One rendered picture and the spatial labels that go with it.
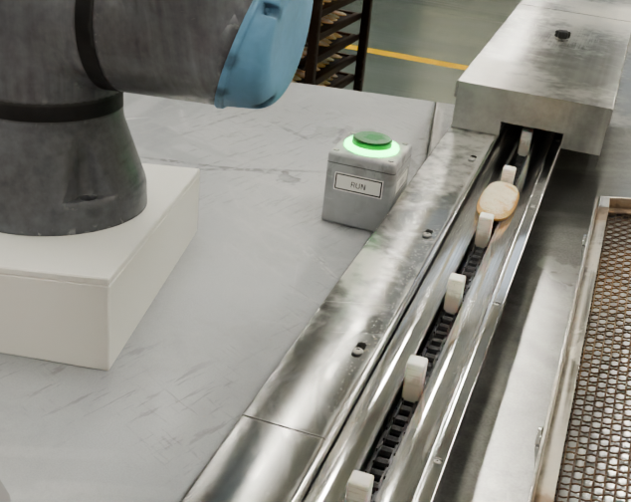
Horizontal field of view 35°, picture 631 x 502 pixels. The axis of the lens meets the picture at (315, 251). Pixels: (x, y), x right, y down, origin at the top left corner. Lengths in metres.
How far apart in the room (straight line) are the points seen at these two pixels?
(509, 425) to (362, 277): 0.17
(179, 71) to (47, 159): 0.13
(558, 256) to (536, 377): 0.24
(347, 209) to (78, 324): 0.35
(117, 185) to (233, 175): 0.32
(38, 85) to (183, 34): 0.13
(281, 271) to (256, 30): 0.29
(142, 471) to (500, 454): 0.24
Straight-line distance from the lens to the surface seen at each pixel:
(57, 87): 0.77
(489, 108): 1.19
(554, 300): 0.93
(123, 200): 0.81
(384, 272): 0.83
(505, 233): 0.97
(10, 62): 0.78
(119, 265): 0.74
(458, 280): 0.82
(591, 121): 1.18
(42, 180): 0.78
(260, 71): 0.69
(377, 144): 0.99
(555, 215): 1.11
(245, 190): 1.07
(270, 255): 0.93
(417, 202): 0.97
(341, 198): 0.99
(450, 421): 0.66
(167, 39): 0.70
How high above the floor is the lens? 1.24
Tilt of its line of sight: 26 degrees down
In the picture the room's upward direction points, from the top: 6 degrees clockwise
